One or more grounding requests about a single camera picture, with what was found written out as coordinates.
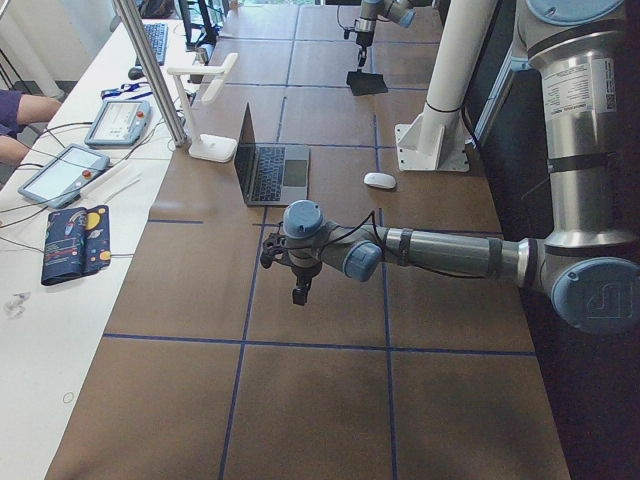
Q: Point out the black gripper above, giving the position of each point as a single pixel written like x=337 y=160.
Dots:
x=361 y=42
x=303 y=274

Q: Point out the white desk lamp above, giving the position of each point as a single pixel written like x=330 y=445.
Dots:
x=206 y=146

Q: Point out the black mouse pad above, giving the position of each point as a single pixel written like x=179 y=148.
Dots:
x=362 y=83

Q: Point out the black monitor stand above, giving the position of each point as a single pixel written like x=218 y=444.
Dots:
x=201 y=22

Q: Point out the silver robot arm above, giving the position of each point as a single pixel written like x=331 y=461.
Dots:
x=401 y=13
x=582 y=265

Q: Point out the dark blue space pencil case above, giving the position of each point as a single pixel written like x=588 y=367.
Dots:
x=77 y=244

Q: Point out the grey laptop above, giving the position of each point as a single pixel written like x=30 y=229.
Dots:
x=270 y=175

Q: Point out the aluminium frame post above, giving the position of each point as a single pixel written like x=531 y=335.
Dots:
x=133 y=24

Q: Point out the black desk mouse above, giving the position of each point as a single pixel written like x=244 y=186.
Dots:
x=136 y=73

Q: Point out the teach pendant tablet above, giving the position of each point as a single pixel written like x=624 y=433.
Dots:
x=119 y=123
x=60 y=181

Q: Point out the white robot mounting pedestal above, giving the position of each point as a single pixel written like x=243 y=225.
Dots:
x=435 y=140

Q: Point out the far teach pendant tablet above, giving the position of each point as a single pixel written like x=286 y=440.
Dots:
x=119 y=123

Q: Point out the black keyboard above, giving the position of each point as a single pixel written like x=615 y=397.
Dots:
x=157 y=35

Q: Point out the near teach pendant tablet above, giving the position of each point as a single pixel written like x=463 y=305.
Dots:
x=60 y=181

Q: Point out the person forearm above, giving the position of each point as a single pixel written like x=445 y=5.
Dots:
x=17 y=111

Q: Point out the white computer mouse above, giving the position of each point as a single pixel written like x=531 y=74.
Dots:
x=379 y=180

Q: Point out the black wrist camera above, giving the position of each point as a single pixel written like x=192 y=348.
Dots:
x=274 y=250

